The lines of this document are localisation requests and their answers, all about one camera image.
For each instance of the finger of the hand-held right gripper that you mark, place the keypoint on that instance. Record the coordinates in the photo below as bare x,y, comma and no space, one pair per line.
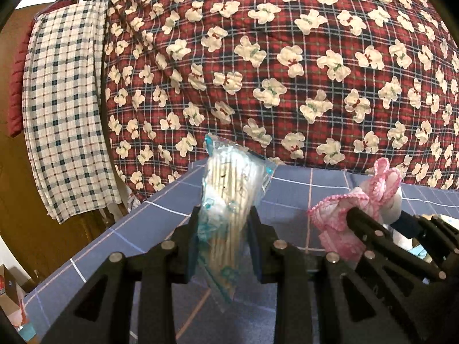
412,227
373,236

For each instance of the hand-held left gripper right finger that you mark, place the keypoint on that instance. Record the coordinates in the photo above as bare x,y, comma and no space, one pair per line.
255,243

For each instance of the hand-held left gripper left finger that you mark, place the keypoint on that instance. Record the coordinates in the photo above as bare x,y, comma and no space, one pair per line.
193,236

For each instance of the pink gingham cloth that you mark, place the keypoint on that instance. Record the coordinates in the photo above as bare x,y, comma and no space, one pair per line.
330,211

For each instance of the cotton swab bag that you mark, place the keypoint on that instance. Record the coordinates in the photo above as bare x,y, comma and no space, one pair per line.
226,193

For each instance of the blue checked tablecloth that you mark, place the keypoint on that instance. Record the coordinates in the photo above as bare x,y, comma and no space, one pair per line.
161,222

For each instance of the wooden wardrobe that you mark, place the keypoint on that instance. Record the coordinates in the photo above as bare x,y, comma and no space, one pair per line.
28,204

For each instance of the white checked hanging cloth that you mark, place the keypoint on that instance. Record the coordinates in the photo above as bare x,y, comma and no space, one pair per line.
61,114

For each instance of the red plaid bear-print blanket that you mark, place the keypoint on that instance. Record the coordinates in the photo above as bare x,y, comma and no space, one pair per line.
287,61

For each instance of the teal box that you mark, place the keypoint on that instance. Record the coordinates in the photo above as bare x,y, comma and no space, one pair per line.
28,330

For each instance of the cardboard box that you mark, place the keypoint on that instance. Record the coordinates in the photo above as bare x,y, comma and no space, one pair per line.
9,286

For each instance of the red quilted jacket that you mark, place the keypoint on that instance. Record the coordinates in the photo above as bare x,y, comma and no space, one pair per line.
18,89

